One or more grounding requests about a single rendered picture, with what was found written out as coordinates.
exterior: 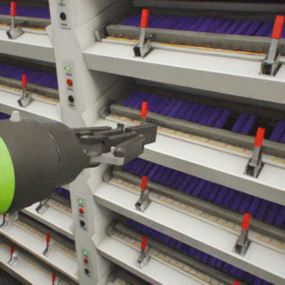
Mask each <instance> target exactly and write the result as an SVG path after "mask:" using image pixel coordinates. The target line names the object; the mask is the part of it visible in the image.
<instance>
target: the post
mask: <svg viewBox="0 0 285 285"><path fill-rule="evenodd" d="M48 1H49V7H50V12H51V23H52V34H53V45H54V51H55V61H56V67H57V77H58V88H59V94H60V105H61V116H62V123H63V124H65V125H66V126H68V127H69V128H79V127H86V124H85V123H84V121H83V118H82V116H81V115H82V114H83V113H84V112H85V111H86V110H87V109H88V108H89V107H90V106H91V105H92V104H93V103H94V102H95V101H97V99H98V98H99V97H101V96H102V95H103V94H104V93H105V92H106V91H107V90H108V89H109V88H110V87H111V86H112V85H113V84H114V83H115V82H116V81H117V80H119V79H120V78H121V77H122V76H123V75H118V74H115V73H109V72H102V71H96V70H90V69H88V68H87V65H86V63H85V60H84V57H83V55H82V52H81V49H80V45H79V44H78V41H77V38H76V36H75V33H74V32H75V31H76V30H77V29H78V28H80V27H82V26H83V25H84V24H85V23H87V22H89V21H90V20H91V19H92V18H94V17H95V16H96V15H98V14H100V13H101V12H102V11H103V10H104V9H105V8H107V7H108V6H110V5H112V4H113V3H114V2H115V1H116V0H68V3H69V11H70V19H71V28H62V27H59V25H58V18H57V7H56V0H48ZM125 4H126V8H127V13H128V16H130V13H129V10H130V9H132V0H125ZM62 59H64V60H68V61H74V67H75V76H76V87H77V101H78V109H73V108H71V107H67V101H66V89H65V83H64V77H63V65H62ZM126 79H127V82H128V86H129V89H131V86H132V85H133V84H134V77H131V76H126ZM102 164H103V163H101V164H100V165H99V166H97V167H94V168H84V169H83V175H80V174H79V175H78V177H77V178H76V179H75V181H73V182H71V183H69V186H70V197H71V208H72V219H73V229H74V236H75V246H76V257H77V262H78V265H77V267H78V273H79V279H80V285H97V284H98V281H100V279H101V278H102V277H103V275H104V274H105V272H106V271H107V269H108V268H109V267H110V266H111V263H112V262H113V261H111V260H109V259H107V258H105V257H103V256H101V255H100V253H99V251H98V249H96V247H95V245H94V243H93V241H92V237H93V236H94V235H95V233H96V232H97V231H98V230H99V229H100V227H101V226H102V224H103V223H104V221H105V220H106V219H107V218H108V217H109V216H110V215H111V213H112V212H113V210H111V209H109V208H106V207H104V206H102V205H100V204H98V203H97V201H96V200H95V198H94V196H93V194H92V192H91V190H90V188H89V186H88V184H87V182H88V180H89V179H90V178H91V177H92V176H93V175H94V173H96V172H97V171H98V169H99V168H100V167H101V165H102ZM76 194H78V195H80V196H83V197H85V198H86V205H87V218H88V226H89V231H87V230H84V229H82V228H80V227H79V224H78V212H77V200H76ZM81 246H83V247H85V248H87V249H89V250H90V253H91V267H92V279H91V278H90V277H88V276H86V275H84V274H83V266H82V254H81Z"/></svg>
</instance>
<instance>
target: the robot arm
mask: <svg viewBox="0 0 285 285"><path fill-rule="evenodd" d="M157 130H158V126H157V125H154V124H143V125H137V126H131V127H125V130H124V124H117V128H115V129H112V127H111V126H98V127H79V128H69V127H68V126H66V125H65V124H62V123H61V122H46V123H41V124H40V123H39V122H38V121H36V120H34V119H31V118H27V117H23V118H20V115H19V111H12V115H11V117H10V118H9V119H4V120H0V215H3V214H6V213H9V219H10V220H15V219H18V211H19V210H21V209H23V208H27V207H30V206H32V204H36V203H39V202H41V201H43V200H45V199H47V198H49V197H50V196H51V195H52V193H53V192H54V191H55V189H56V188H58V187H60V186H63V185H67V184H69V183H71V182H73V181H75V179H76V178H77V177H78V175H79V174H80V172H82V171H83V169H84V168H94V167H97V166H99V165H100V164H101V163H106V164H110V166H112V169H113V171H122V169H123V166H124V165H125V164H127V163H128V162H130V161H132V160H134V159H135V158H136V157H137V156H139V155H141V154H143V153H144V146H145V145H147V144H151V143H155V142H156V136H157Z"/></svg>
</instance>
